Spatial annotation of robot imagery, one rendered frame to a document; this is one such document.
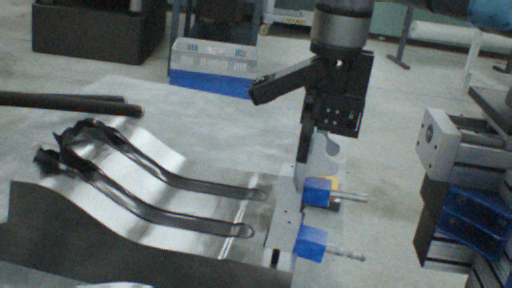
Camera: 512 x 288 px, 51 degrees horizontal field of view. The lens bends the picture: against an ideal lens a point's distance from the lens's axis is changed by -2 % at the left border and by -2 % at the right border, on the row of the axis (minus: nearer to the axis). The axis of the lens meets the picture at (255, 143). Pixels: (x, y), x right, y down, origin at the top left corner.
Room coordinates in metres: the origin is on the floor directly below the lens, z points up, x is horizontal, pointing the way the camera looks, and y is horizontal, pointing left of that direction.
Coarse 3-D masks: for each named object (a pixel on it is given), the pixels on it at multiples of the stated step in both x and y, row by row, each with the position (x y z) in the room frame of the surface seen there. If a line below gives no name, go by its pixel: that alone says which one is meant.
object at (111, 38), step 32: (64, 0) 4.62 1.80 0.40; (96, 0) 4.72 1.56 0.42; (128, 0) 4.91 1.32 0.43; (160, 0) 5.30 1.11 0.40; (32, 32) 4.30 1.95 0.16; (64, 32) 4.30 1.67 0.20; (96, 32) 4.31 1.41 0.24; (128, 32) 4.33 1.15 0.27; (160, 32) 5.23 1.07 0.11; (128, 64) 4.34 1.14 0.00
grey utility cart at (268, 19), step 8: (264, 0) 6.71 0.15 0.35; (272, 0) 6.33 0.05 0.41; (264, 8) 6.71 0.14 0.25; (272, 8) 6.33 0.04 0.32; (264, 16) 6.31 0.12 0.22; (272, 16) 6.31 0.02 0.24; (280, 16) 6.32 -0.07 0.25; (288, 16) 6.35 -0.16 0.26; (296, 16) 6.85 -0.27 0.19; (264, 24) 6.35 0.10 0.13; (296, 24) 6.49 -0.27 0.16; (304, 24) 6.39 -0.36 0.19; (264, 32) 6.32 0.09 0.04
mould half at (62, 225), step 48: (48, 144) 0.86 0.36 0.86; (96, 144) 0.73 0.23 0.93; (144, 144) 0.80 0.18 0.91; (0, 192) 0.67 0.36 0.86; (48, 192) 0.59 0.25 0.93; (96, 192) 0.62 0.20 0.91; (144, 192) 0.68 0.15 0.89; (192, 192) 0.72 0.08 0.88; (0, 240) 0.59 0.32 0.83; (48, 240) 0.59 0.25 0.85; (96, 240) 0.58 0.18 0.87; (144, 240) 0.58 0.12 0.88; (192, 240) 0.59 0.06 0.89; (240, 240) 0.60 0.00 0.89
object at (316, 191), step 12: (288, 168) 0.73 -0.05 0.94; (288, 180) 0.70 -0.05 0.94; (312, 180) 0.73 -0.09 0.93; (324, 180) 0.73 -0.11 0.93; (288, 192) 0.70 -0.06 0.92; (312, 192) 0.70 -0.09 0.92; (324, 192) 0.70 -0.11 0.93; (336, 192) 0.72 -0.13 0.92; (348, 192) 0.72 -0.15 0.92; (276, 204) 0.70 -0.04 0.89; (288, 204) 0.70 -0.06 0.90; (300, 204) 0.70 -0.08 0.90; (312, 204) 0.70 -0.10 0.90; (324, 204) 0.70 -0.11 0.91
